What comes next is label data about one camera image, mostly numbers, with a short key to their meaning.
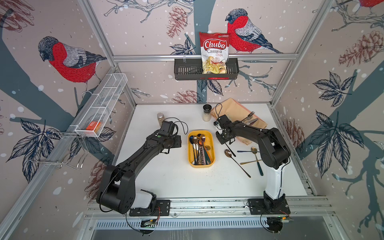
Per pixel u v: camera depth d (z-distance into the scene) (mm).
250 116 1111
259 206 727
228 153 923
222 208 748
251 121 1080
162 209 730
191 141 954
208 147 956
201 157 895
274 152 527
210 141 951
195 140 954
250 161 889
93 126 662
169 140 729
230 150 947
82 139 773
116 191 413
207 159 885
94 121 681
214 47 815
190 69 949
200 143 951
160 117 1003
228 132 743
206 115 1074
